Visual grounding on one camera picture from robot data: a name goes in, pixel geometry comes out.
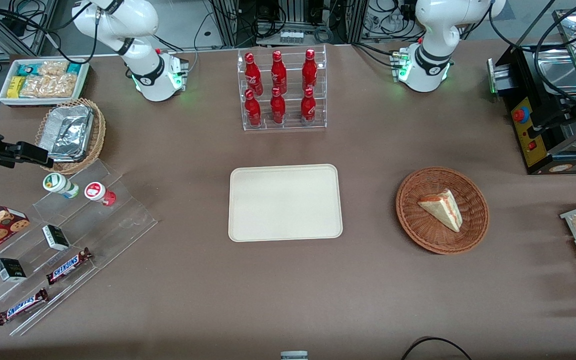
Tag green lid gum bottle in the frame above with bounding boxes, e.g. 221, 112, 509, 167
43, 172, 80, 200

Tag red lid gum bottle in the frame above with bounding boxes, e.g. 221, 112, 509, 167
84, 181, 117, 207

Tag cream plastic tray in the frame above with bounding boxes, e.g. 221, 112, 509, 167
228, 164, 344, 243

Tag stack of foil trays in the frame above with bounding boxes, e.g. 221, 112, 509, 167
38, 104, 95, 163

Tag white plastic snack bin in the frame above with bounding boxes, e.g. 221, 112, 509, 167
0, 59, 90, 108

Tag yellow snack pack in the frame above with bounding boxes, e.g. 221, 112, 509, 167
7, 76, 26, 99

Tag clear bag of crackers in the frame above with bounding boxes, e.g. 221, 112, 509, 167
38, 60, 70, 77
20, 76, 49, 98
45, 74, 79, 98

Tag black conveyor toaster machine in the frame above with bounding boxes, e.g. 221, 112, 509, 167
487, 7, 576, 176

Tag light wicker basket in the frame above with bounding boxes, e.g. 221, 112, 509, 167
35, 97, 107, 175

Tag small black box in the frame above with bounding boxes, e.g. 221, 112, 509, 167
42, 224, 70, 252
0, 257, 27, 283

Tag clear acrylic stepped stand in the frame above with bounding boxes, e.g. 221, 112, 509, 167
0, 159, 159, 337

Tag Snickers chocolate bar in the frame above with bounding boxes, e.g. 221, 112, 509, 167
0, 288, 49, 327
45, 247, 93, 286

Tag wrapped sandwich wedge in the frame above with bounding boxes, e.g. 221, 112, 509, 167
417, 188, 464, 233

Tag brown round wicker basket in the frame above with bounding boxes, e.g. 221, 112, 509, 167
395, 166, 490, 256

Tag red cola bottle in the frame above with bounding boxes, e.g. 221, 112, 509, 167
244, 89, 262, 127
270, 50, 288, 95
270, 87, 287, 125
301, 48, 318, 92
244, 52, 264, 96
300, 87, 317, 124

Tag clear acrylic bottle rack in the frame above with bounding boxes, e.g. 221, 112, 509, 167
237, 44, 328, 132

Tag black cable over machine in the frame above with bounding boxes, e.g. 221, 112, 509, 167
488, 0, 576, 108

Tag black cable loop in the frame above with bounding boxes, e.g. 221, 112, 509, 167
400, 337, 474, 360

